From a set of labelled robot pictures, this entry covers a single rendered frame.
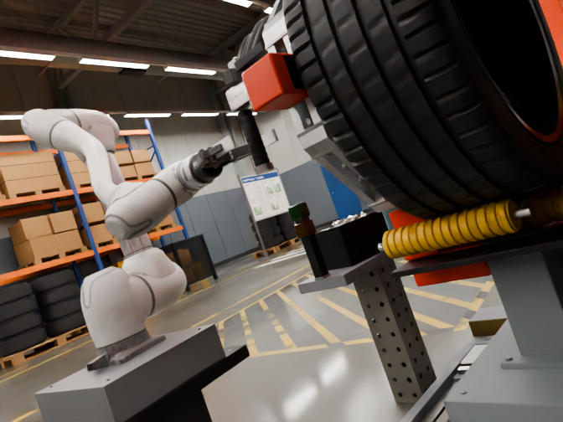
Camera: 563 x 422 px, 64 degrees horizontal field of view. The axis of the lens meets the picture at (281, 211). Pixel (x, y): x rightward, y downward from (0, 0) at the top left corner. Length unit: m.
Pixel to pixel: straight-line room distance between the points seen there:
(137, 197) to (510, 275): 0.84
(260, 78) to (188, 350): 0.87
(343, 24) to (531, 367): 0.68
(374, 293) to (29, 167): 10.36
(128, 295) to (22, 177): 9.79
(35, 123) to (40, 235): 9.36
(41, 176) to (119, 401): 10.24
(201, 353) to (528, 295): 0.89
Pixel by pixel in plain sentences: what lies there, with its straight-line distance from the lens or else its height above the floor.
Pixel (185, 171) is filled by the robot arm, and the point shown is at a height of 0.83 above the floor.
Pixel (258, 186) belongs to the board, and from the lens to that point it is 10.29.
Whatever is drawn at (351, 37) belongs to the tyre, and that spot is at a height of 0.84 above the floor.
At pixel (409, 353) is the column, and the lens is 1.42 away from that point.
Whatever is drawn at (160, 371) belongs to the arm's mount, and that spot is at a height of 0.36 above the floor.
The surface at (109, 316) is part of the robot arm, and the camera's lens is 1.45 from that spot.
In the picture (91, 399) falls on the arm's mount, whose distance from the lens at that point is 1.31.
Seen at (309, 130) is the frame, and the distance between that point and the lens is 0.81.
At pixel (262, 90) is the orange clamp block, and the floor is 0.84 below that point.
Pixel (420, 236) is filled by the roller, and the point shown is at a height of 0.52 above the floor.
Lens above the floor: 0.63
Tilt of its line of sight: 1 degrees up
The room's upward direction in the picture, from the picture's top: 20 degrees counter-clockwise
